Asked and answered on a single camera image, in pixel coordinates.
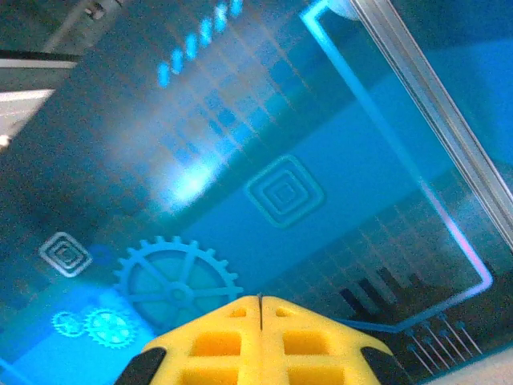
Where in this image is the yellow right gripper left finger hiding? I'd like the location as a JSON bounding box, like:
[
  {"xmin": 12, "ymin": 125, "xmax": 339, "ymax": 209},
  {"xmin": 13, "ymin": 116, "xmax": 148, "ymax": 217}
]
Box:
[{"xmin": 115, "ymin": 295, "xmax": 262, "ymax": 385}]

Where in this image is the aluminium frame post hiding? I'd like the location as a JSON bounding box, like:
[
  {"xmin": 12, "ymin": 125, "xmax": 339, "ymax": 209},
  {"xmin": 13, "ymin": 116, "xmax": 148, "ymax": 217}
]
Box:
[{"xmin": 348, "ymin": 0, "xmax": 513, "ymax": 254}]

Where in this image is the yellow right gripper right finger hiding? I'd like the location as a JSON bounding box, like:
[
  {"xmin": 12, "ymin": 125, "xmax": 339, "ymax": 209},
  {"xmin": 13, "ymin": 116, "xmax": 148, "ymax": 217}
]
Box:
[{"xmin": 260, "ymin": 295, "xmax": 414, "ymax": 385}]

